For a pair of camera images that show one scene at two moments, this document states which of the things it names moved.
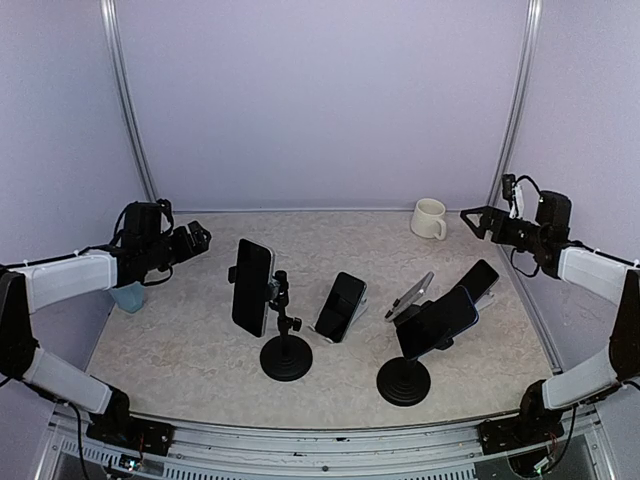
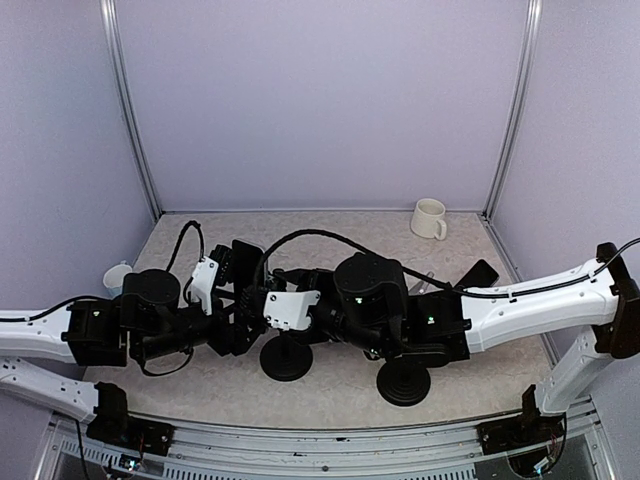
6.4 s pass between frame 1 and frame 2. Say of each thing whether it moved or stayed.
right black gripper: moved
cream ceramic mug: stayed
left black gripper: moved
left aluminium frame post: stayed
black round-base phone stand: stayed
